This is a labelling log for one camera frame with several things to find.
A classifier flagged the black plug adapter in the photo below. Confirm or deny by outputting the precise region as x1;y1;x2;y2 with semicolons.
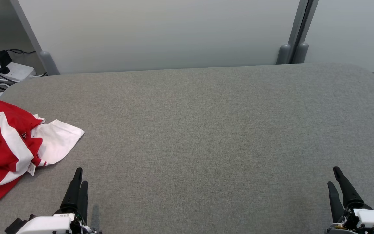
0;50;12;75

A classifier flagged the wide white partition panel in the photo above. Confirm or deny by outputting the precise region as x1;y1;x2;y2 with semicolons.
18;0;302;75

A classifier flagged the narrow white partition panel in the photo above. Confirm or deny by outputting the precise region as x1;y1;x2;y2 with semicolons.
305;0;374;73

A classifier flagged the dark grey partition post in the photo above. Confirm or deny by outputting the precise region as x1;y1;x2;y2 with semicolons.
293;0;319;64

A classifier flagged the thin black adapter cable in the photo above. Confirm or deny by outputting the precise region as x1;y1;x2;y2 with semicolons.
7;48;37;55

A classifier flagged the light grey partition post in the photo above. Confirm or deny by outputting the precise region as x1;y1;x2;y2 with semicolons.
276;0;310;65
10;0;60;76

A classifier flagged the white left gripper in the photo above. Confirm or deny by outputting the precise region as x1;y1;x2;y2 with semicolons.
14;168;102;234

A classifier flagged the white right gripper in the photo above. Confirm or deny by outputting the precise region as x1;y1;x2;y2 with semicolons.
327;166;374;234

